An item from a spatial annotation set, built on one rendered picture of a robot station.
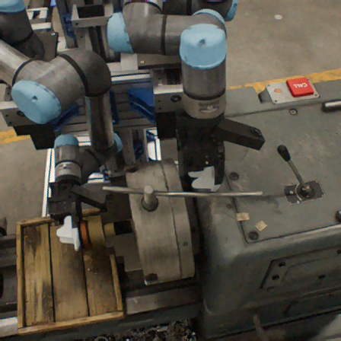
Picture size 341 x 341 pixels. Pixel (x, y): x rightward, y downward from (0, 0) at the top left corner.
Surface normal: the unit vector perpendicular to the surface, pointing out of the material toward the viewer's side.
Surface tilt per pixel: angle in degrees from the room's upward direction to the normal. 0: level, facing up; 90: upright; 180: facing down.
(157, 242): 46
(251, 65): 0
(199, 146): 14
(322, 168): 0
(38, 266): 0
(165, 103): 90
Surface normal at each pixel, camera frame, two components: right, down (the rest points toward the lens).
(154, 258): 0.15, 0.41
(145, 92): -0.03, -0.56
